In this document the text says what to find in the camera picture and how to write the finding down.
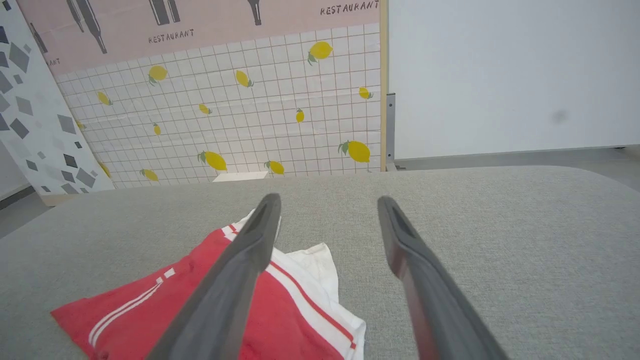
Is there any small white box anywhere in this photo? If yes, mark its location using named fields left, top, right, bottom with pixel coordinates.
left=212, top=171, right=270, bottom=183

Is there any grey terrazzo print backdrop panel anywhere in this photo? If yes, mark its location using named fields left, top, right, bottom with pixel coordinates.
left=0, top=0, right=116, bottom=207

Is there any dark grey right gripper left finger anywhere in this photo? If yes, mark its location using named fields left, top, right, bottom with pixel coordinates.
left=147, top=193, right=282, bottom=360

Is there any red and white basketball jersey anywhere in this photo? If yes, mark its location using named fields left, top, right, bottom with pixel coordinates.
left=50, top=209, right=367, bottom=360

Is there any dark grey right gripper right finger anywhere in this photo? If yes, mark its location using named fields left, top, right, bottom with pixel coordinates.
left=377, top=195, right=509, bottom=360

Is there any grey metal bracket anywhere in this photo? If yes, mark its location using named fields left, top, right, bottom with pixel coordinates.
left=385, top=93, right=399, bottom=172

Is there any lemon print backdrop panel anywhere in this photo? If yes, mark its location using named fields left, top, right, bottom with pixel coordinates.
left=15, top=0, right=390, bottom=184

